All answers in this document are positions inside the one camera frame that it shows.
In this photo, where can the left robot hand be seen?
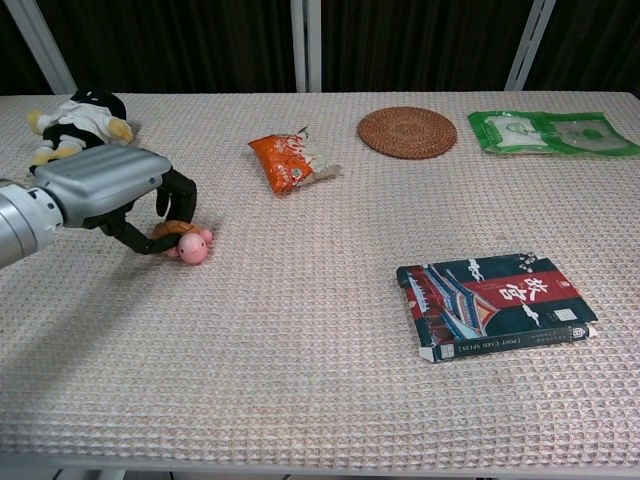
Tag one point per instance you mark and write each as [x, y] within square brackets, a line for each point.
[107, 182]

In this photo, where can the dark blue red postcard box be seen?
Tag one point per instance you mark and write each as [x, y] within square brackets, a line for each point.
[492, 305]

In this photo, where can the round woven rattan coaster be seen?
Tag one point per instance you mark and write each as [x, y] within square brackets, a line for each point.
[407, 132]

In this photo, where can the small orange pink toy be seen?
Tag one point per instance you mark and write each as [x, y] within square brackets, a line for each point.
[187, 241]

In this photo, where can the orange snack packet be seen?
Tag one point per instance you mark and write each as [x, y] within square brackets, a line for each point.
[290, 160]

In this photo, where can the green plastic package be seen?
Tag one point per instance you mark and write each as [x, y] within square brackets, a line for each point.
[550, 132]

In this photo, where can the black and white plush doll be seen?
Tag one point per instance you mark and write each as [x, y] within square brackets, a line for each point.
[75, 125]

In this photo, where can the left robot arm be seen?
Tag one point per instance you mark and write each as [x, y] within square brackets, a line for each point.
[25, 225]

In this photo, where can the beige woven tablecloth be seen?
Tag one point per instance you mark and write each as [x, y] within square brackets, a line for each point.
[320, 280]

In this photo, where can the white metal frame post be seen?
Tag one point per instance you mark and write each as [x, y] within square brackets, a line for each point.
[42, 45]
[530, 45]
[305, 45]

